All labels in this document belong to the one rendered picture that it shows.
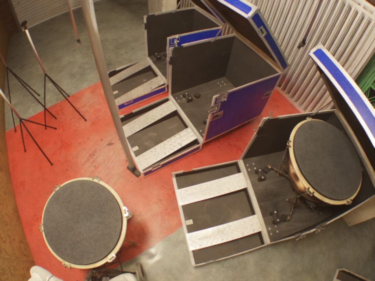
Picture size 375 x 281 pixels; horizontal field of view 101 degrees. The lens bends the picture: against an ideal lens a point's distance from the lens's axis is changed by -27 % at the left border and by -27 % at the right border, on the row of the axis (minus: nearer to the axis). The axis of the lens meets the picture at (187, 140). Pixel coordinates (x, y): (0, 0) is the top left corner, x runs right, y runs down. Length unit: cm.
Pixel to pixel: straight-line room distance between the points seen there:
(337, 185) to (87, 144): 283
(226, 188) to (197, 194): 32
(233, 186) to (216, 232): 54
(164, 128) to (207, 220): 129
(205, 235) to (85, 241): 123
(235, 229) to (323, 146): 120
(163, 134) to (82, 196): 146
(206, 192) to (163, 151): 70
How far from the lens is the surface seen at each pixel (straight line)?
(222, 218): 239
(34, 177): 306
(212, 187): 238
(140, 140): 273
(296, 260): 271
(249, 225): 232
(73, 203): 172
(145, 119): 282
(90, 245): 161
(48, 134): 330
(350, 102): 134
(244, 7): 165
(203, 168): 243
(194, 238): 229
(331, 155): 205
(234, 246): 237
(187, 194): 238
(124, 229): 157
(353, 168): 218
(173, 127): 279
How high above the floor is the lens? 230
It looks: 57 degrees down
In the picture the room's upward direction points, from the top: 8 degrees clockwise
